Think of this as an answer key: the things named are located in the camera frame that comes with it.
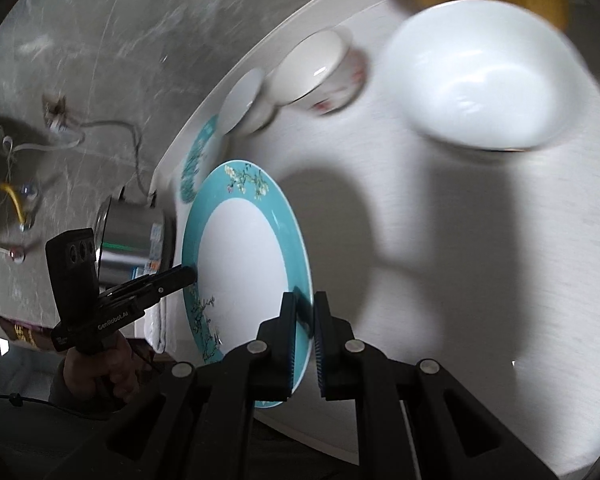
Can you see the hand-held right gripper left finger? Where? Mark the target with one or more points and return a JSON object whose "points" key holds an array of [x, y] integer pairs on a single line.
{"points": [[291, 325]]}

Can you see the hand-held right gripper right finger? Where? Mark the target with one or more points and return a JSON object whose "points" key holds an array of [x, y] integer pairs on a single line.
{"points": [[321, 330]]}

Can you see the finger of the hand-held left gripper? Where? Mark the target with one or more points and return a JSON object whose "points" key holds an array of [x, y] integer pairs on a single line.
{"points": [[175, 278]]}

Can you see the teal floral rim plate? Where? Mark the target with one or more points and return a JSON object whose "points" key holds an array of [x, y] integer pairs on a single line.
{"points": [[240, 250], [195, 160]]}

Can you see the small white bowl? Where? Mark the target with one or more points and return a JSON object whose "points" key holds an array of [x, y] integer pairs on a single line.
{"points": [[242, 97]]}

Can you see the white bowl red floral print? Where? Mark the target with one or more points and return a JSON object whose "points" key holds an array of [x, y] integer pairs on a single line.
{"points": [[305, 67]]}

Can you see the large white bowl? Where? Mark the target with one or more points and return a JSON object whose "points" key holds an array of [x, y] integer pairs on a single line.
{"points": [[480, 75]]}

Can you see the person's left hand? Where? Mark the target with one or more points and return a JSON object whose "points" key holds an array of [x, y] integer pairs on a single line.
{"points": [[115, 370]]}

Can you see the white folded cloth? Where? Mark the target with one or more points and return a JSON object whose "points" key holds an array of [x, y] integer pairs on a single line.
{"points": [[155, 325]]}

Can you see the stainless steel pot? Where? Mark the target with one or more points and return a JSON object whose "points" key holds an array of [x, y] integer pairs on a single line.
{"points": [[130, 230]]}

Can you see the dark red box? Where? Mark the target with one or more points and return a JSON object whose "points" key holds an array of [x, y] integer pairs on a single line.
{"points": [[25, 335]]}

